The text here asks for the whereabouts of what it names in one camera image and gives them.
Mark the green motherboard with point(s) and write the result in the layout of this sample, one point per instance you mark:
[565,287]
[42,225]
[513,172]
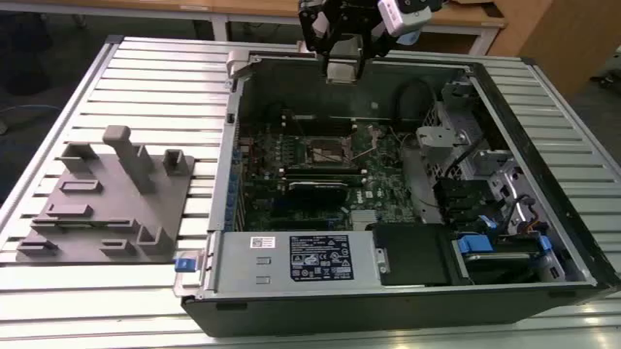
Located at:
[384,174]

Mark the blue plastic tab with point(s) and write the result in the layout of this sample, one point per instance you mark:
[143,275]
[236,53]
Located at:
[544,243]

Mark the silver power supply unit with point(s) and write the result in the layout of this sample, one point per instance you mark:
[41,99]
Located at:
[242,265]

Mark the black plastic bracket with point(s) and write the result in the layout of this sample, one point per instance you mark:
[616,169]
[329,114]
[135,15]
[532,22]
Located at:
[461,198]

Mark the silver chipset heatsink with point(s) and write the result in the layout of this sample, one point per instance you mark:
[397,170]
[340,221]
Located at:
[364,220]

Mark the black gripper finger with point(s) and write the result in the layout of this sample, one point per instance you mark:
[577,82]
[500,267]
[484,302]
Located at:
[328,51]
[366,51]

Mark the blue case latch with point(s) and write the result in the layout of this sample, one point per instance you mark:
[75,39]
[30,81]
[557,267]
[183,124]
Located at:
[183,265]

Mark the RAM stick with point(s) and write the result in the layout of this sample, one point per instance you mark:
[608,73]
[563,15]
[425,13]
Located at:
[325,171]

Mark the silver square CPU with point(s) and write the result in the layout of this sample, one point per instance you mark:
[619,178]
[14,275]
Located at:
[344,74]

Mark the grey parts rack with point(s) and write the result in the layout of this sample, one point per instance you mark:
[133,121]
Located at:
[122,203]

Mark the thin metal locking lever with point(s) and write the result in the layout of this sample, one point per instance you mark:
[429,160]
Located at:
[365,153]
[298,126]

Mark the black open PC case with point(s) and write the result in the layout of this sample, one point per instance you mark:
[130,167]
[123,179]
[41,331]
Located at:
[340,312]

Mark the wooden desk white frame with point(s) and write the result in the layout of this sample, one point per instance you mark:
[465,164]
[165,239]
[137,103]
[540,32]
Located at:
[146,3]
[476,20]

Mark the metal drive cage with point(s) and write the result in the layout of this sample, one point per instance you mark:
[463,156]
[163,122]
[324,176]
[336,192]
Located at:
[439,140]

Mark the black graphics card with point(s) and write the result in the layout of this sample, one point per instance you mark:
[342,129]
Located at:
[316,196]

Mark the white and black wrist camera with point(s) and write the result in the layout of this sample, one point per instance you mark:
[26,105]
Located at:
[405,20]

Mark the hard disk in blue carrier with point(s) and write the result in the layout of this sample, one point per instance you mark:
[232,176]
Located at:
[473,243]

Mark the CPU socket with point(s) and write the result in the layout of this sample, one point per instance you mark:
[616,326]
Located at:
[326,154]

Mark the grey case hinge block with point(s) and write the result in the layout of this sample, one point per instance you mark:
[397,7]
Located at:
[238,63]

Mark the wooden cabinet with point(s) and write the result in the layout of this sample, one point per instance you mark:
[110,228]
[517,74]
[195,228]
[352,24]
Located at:
[557,36]

